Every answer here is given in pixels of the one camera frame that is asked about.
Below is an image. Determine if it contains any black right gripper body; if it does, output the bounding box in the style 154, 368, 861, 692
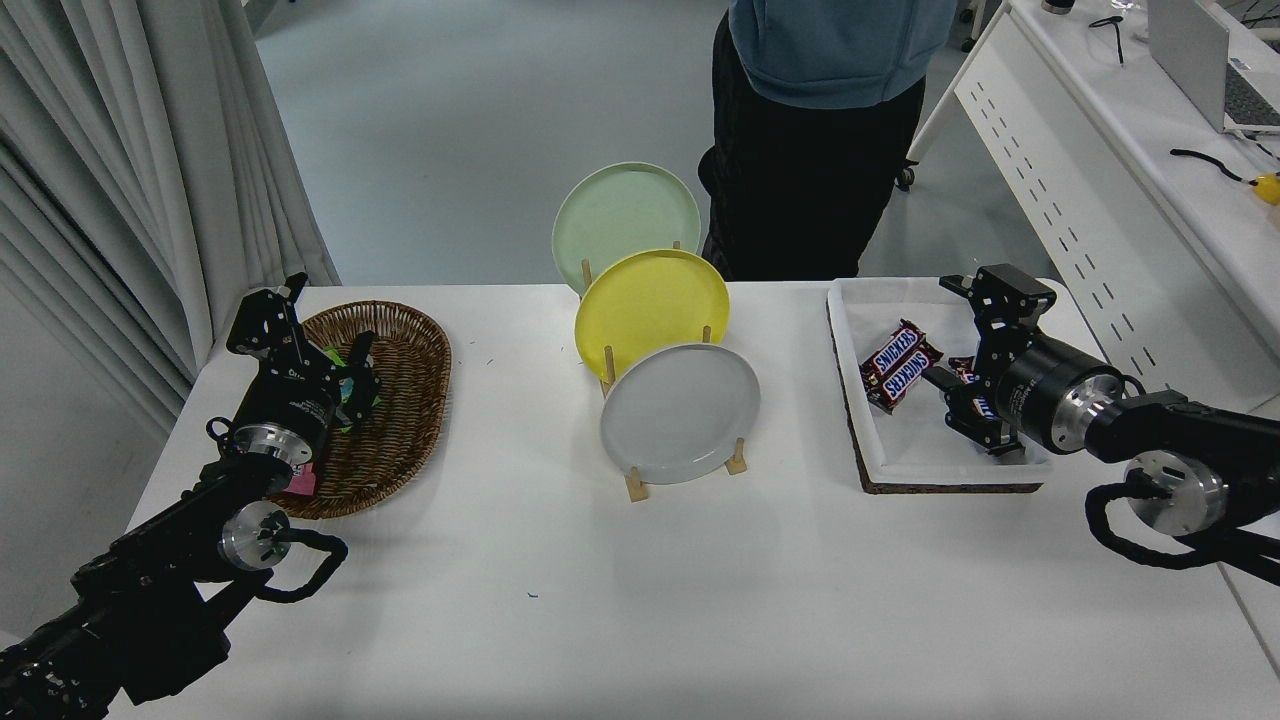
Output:
992, 335, 1086, 448

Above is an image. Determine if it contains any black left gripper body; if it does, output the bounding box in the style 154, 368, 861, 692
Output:
236, 365, 346, 459

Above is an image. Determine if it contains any wooden plate rack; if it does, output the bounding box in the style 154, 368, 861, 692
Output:
580, 240, 749, 503

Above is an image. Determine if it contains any thin black looped cord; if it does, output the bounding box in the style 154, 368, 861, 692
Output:
1088, 14, 1126, 66

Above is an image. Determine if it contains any grey curtain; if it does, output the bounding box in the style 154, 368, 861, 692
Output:
0, 0, 341, 436

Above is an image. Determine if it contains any grey round plate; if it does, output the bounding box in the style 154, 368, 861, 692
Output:
600, 343, 761, 486

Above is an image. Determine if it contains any person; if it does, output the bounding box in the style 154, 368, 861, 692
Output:
697, 0, 959, 283

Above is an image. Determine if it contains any white lined tray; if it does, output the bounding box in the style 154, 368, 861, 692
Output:
826, 277, 1053, 495

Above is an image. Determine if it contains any green snack packet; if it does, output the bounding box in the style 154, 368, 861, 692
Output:
305, 340, 386, 433

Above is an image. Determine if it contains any pale green round plate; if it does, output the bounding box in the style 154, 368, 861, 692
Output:
551, 161, 702, 297

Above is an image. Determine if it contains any yellow round plate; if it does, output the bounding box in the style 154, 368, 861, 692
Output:
575, 248, 731, 383

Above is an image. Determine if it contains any brown wicker basket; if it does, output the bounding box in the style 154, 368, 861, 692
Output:
270, 300, 453, 521

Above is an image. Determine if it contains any white side table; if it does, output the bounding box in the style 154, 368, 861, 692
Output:
1222, 572, 1280, 681

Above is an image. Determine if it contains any black cable on desk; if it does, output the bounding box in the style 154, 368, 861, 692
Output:
1170, 148, 1253, 187

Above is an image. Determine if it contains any Snickers bar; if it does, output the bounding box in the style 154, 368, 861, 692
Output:
948, 355, 1001, 419
868, 340, 945, 415
860, 320, 931, 389

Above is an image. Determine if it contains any white desk with perforated panel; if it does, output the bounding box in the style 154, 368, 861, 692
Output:
895, 0, 1280, 421

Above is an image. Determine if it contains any silver laptop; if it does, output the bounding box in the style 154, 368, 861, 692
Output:
1147, 0, 1280, 136

